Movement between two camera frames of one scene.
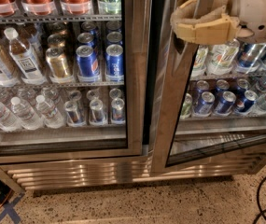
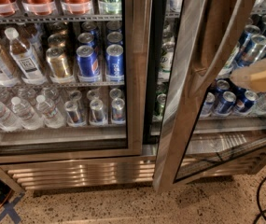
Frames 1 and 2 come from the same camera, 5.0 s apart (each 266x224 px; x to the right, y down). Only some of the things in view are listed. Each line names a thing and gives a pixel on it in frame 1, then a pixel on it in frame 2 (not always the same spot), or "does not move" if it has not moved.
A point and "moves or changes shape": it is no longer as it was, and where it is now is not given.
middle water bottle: [26, 116] does not move
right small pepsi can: [118, 112] does not move
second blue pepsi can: [88, 65] does not move
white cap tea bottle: [23, 59] does not move
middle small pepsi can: [98, 115] does not move
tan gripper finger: [218, 30] → [262, 76]
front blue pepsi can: [114, 63] does not move
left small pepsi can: [75, 116] does not move
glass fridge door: [65, 71] does not move
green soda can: [187, 109] → [160, 106]
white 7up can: [201, 62] → [166, 62]
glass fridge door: [216, 109] moves or changes shape
